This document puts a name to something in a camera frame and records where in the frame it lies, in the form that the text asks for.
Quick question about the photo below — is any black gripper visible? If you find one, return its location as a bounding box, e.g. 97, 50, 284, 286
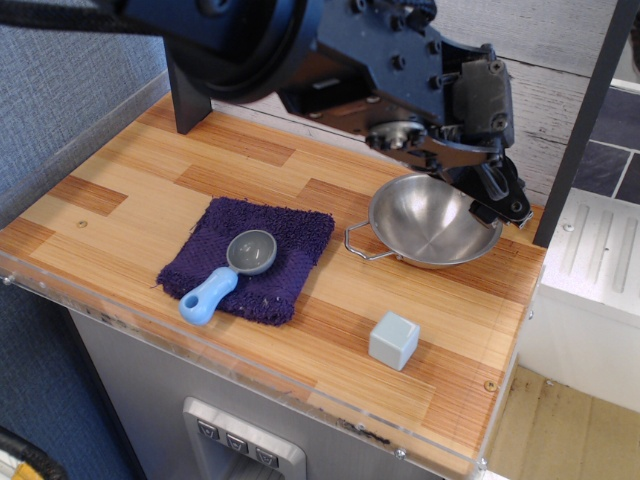
277, 1, 533, 229

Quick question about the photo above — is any blue grey measuring spoon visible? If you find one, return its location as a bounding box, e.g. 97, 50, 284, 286
179, 230, 278, 326

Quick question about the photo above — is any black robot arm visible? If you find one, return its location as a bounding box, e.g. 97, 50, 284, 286
1, 1, 532, 226

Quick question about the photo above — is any purple towel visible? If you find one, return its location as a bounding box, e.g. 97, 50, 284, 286
157, 197, 335, 326

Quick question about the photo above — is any light grey cube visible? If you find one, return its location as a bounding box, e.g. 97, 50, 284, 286
368, 311, 420, 371

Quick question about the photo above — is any white toy sink unit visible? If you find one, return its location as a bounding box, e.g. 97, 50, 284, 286
518, 189, 639, 410

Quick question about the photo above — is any silver dispenser panel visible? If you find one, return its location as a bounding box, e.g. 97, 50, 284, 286
183, 397, 307, 479

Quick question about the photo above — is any clear acrylic table edge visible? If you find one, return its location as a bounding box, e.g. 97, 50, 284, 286
1, 254, 486, 479

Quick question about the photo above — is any steel bowl with handles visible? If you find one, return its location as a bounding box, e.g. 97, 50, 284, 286
344, 173, 503, 269

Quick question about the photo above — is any dark grey right post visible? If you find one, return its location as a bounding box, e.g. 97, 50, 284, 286
533, 1, 639, 248

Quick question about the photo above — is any dark grey post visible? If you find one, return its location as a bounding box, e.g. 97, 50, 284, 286
165, 47, 212, 135
533, 1, 639, 248

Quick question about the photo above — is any dark grey left post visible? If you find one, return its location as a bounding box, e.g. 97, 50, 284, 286
165, 47, 212, 135

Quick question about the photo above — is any black cable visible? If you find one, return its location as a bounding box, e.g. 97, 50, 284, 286
0, 427, 66, 480

